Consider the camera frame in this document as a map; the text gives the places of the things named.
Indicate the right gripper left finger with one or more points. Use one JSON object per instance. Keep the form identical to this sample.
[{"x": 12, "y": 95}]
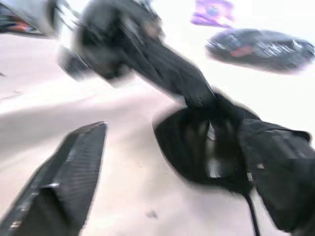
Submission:
[{"x": 56, "y": 182}]

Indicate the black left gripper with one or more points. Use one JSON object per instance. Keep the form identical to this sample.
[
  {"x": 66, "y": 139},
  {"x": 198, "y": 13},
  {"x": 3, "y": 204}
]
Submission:
[{"x": 108, "y": 37}]

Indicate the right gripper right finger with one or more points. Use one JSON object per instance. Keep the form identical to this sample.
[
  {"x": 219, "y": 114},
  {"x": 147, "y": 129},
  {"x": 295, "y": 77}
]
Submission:
[{"x": 283, "y": 172}]

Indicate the purple packet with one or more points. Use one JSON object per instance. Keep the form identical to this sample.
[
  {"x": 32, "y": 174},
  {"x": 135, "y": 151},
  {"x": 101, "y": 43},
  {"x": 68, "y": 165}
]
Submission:
[{"x": 211, "y": 14}]

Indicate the shiny black plastic packet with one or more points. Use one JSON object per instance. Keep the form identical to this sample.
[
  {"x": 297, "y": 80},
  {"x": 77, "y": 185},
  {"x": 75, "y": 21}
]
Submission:
[{"x": 261, "y": 51}]

